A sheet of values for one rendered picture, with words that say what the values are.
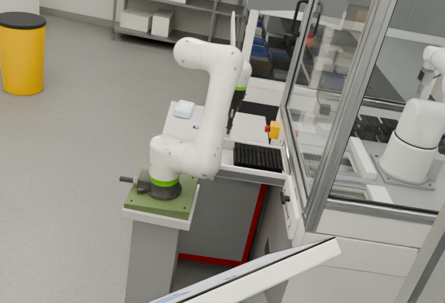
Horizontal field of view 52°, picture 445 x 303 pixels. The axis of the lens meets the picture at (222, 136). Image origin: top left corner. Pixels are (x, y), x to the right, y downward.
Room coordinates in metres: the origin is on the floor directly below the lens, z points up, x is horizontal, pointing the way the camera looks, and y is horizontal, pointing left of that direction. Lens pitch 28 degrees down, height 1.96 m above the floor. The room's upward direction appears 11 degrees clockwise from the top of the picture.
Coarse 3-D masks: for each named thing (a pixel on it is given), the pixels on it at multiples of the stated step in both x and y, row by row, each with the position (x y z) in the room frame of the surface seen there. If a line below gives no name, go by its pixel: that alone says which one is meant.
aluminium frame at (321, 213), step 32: (384, 0) 1.29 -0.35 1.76; (384, 32) 1.30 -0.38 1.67; (352, 64) 1.36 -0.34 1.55; (288, 96) 2.23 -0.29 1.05; (352, 96) 1.29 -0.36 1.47; (288, 128) 1.98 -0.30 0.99; (352, 128) 1.31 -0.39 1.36; (320, 192) 1.29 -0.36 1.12; (320, 224) 1.30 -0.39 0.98; (352, 224) 1.31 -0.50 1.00; (384, 224) 1.32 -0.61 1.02; (416, 224) 1.32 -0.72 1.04
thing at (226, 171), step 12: (228, 144) 1.94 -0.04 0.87; (252, 144) 1.95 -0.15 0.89; (264, 144) 1.96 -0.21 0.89; (228, 156) 1.88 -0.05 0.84; (228, 168) 1.70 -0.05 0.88; (240, 168) 1.70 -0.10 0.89; (288, 168) 1.81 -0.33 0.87; (252, 180) 1.70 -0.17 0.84; (264, 180) 1.71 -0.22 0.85; (276, 180) 1.71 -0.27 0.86
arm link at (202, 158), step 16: (208, 48) 1.70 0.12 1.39; (224, 48) 1.70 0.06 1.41; (208, 64) 1.68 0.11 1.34; (224, 64) 1.66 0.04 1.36; (240, 64) 1.69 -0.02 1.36; (224, 80) 1.64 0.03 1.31; (208, 96) 1.63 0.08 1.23; (224, 96) 1.62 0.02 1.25; (208, 112) 1.59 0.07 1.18; (224, 112) 1.60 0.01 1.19; (208, 128) 1.55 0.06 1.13; (224, 128) 1.59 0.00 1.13; (192, 144) 1.55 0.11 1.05; (208, 144) 1.52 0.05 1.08; (192, 160) 1.49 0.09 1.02; (208, 160) 1.49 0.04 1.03; (192, 176) 1.51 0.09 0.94; (208, 176) 1.48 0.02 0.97
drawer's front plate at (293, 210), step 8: (288, 176) 1.66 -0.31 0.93; (288, 184) 1.61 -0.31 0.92; (288, 192) 1.58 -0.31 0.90; (296, 200) 1.49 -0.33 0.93; (288, 208) 1.51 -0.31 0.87; (296, 208) 1.44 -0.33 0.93; (296, 216) 1.39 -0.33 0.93; (288, 224) 1.44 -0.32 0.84; (296, 224) 1.38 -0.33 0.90; (288, 232) 1.41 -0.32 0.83
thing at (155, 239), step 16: (192, 208) 1.53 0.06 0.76; (144, 224) 1.48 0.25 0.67; (160, 224) 1.44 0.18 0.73; (176, 224) 1.44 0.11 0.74; (144, 240) 1.48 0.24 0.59; (160, 240) 1.48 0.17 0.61; (176, 240) 1.48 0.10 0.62; (144, 256) 1.48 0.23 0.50; (160, 256) 1.48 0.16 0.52; (176, 256) 1.54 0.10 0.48; (128, 272) 1.48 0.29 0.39; (144, 272) 1.48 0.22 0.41; (160, 272) 1.48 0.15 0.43; (128, 288) 1.48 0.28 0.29; (144, 288) 1.48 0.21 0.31; (160, 288) 1.48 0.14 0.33
